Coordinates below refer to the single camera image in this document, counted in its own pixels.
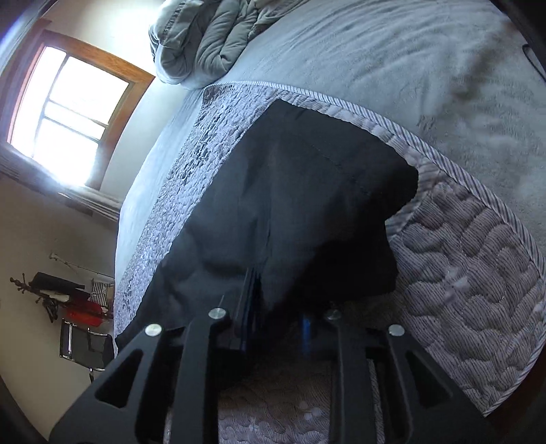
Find black pants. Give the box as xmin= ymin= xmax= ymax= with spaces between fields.
xmin=115 ymin=99 xmax=419 ymax=355

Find purple quilted bedspread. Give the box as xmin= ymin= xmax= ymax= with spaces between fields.
xmin=112 ymin=80 xmax=542 ymax=444

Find black cable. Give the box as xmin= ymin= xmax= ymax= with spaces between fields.
xmin=522 ymin=43 xmax=546 ymax=82

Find grey bed sheet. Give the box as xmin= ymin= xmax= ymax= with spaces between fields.
xmin=114 ymin=0 xmax=546 ymax=265

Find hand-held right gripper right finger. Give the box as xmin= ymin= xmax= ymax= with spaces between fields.
xmin=299 ymin=309 xmax=500 ymax=444

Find grey folded comforter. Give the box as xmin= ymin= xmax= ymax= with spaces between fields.
xmin=148 ymin=0 xmax=308 ymax=90

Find white slatted rack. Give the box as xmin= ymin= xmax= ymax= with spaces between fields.
xmin=91 ymin=279 xmax=113 ymax=308

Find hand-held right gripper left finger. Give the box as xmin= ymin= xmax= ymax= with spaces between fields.
xmin=49 ymin=267 xmax=265 ymax=444

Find coat rack with clothes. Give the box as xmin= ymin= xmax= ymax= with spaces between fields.
xmin=11 ymin=271 xmax=114 ymax=327

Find metal frame chair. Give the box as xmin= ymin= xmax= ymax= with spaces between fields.
xmin=60 ymin=318 xmax=116 ymax=380

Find wooden framed window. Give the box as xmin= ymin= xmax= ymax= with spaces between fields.
xmin=0 ymin=30 xmax=156 ymax=191

